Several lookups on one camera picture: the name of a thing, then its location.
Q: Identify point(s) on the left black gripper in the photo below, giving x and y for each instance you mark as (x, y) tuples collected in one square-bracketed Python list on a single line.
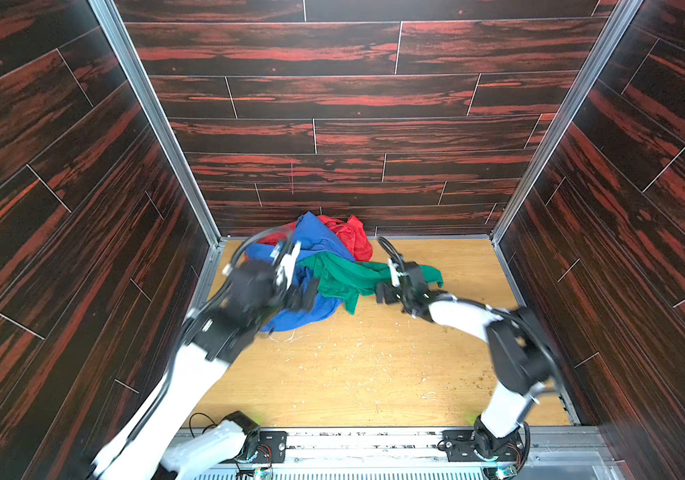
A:
[(293, 291)]

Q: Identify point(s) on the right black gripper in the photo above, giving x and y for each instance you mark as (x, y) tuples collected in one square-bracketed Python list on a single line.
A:
[(398, 290)]

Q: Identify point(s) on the green cloth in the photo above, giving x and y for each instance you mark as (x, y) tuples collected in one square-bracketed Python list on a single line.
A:
[(349, 280)]

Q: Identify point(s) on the blue cloth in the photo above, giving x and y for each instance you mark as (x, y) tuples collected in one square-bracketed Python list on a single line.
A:
[(324, 307)]

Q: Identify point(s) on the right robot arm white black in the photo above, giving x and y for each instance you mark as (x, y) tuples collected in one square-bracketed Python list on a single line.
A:
[(521, 358)]

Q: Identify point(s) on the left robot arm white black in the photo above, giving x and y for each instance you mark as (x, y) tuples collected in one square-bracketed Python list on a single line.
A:
[(211, 339)]

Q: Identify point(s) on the red cloth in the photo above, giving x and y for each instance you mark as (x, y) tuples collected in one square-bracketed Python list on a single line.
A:
[(319, 234)]

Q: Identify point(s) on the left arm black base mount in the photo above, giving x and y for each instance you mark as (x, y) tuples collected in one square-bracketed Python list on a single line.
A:
[(261, 446)]

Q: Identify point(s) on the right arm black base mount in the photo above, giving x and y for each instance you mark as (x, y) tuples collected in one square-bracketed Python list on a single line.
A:
[(471, 445)]

